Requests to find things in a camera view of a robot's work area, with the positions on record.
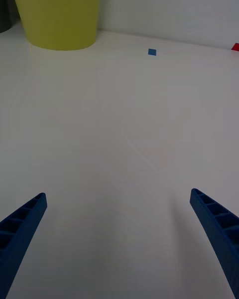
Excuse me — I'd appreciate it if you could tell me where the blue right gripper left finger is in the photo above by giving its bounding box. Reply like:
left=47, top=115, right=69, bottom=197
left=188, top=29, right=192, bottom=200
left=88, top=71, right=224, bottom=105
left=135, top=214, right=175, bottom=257
left=0, top=192, right=48, bottom=299

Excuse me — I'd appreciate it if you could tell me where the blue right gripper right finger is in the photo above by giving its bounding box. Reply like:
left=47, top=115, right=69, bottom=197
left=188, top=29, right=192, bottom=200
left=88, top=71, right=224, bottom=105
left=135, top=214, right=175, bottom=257
left=189, top=188, right=239, bottom=299

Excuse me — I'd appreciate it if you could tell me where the yellow-green plastic bin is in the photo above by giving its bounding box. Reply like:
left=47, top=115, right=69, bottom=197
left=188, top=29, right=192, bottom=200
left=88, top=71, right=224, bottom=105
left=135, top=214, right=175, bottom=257
left=8, top=0, right=103, bottom=51

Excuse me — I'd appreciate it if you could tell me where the grey plastic bin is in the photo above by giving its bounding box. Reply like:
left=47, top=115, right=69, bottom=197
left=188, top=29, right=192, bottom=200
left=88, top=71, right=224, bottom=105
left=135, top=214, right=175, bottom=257
left=0, top=0, right=21, bottom=34

